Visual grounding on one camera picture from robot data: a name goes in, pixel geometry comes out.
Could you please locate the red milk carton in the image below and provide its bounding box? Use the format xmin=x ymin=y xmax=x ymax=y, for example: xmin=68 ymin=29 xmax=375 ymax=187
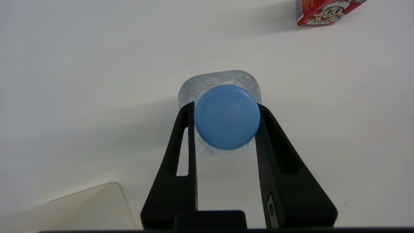
xmin=296 ymin=0 xmax=368 ymax=27

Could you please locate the cream plastic basket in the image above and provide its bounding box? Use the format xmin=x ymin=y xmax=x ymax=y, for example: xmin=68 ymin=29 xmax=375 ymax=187
xmin=0 ymin=182 xmax=136 ymax=231

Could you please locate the clear soda water bottle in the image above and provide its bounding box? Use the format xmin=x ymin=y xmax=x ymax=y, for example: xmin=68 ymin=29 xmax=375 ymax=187
xmin=178 ymin=70 xmax=262 ymax=157

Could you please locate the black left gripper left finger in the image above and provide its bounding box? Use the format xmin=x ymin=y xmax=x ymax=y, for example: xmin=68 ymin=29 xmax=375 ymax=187
xmin=140 ymin=101 xmax=199 ymax=230

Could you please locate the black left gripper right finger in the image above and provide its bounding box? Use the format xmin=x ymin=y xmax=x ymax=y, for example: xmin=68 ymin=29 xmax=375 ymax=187
xmin=255 ymin=104 xmax=339 ymax=229

